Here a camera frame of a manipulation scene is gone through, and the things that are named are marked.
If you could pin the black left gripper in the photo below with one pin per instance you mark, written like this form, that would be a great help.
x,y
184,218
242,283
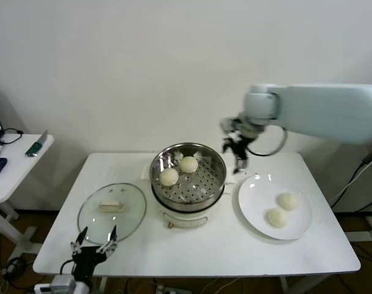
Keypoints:
x,y
85,257

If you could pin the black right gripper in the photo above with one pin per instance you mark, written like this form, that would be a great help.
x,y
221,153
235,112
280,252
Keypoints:
x,y
242,141

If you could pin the white steamed baozi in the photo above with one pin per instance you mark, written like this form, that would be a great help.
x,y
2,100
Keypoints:
x,y
189,164
169,177
276,218
288,201

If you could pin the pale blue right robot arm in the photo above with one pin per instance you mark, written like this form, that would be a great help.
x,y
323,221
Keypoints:
x,y
320,110

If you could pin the stainless steel steamer basket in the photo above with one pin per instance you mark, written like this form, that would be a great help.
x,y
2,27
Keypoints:
x,y
161,159

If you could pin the white floor plug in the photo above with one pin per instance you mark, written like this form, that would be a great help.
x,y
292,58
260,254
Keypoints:
x,y
9,269

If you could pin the white round plate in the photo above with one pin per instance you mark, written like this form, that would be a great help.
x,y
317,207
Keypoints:
x,y
300,223

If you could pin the white side table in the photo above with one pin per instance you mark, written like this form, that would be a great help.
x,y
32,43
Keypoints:
x,y
20,171

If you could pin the black power adapter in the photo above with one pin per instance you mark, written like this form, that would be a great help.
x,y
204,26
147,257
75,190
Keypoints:
x,y
369,157

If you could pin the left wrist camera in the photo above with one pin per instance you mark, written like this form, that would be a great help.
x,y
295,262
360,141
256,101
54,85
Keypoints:
x,y
62,284

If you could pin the white metal floor frame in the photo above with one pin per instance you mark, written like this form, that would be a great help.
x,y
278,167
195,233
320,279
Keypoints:
x,y
365,236

